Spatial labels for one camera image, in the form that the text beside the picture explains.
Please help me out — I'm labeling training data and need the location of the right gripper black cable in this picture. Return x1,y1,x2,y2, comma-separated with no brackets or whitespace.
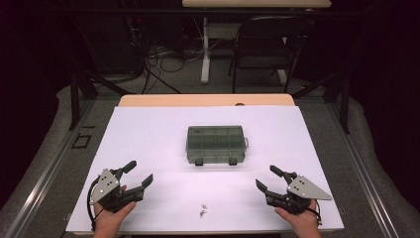
311,199,324,226

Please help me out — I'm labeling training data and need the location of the white-legged desk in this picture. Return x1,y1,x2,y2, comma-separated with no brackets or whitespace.
181,0,333,85

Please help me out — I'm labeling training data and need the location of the white table sheet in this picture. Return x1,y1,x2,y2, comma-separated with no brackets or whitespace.
64,105,345,234

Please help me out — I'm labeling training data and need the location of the person's right hand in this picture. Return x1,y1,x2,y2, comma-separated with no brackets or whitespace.
274,199,322,238

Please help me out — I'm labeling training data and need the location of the black metal crossbar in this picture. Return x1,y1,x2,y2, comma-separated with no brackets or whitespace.
49,7,368,17

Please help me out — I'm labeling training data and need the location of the black metal stand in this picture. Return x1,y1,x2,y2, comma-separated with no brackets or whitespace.
67,63,134,132
291,69,352,135

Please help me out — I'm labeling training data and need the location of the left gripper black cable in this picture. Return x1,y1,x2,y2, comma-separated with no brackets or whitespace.
86,178,101,231

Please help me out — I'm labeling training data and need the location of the dark cabinet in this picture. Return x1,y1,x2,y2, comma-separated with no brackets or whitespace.
77,13,139,75

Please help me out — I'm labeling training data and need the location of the aluminium floor rail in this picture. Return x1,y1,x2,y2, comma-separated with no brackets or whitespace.
325,102,401,238
2,98,97,238

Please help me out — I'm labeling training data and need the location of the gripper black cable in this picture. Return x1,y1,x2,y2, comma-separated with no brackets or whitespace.
86,178,101,231
311,199,324,226

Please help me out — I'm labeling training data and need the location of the bundle of floor cables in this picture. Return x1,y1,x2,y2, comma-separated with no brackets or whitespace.
140,41,206,95

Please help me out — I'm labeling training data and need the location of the black folding chair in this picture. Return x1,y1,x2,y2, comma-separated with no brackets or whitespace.
227,14,312,95

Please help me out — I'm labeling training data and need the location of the grey plastic compartment box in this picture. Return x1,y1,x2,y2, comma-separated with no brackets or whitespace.
185,125,250,167

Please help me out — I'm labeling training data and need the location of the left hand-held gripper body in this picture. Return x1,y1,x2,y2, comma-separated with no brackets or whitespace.
90,168,146,213

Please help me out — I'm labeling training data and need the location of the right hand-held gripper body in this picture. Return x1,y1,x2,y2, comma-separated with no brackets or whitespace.
263,172,333,216

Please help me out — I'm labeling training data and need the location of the person's left hand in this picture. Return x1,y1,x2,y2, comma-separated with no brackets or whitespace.
93,184,137,238

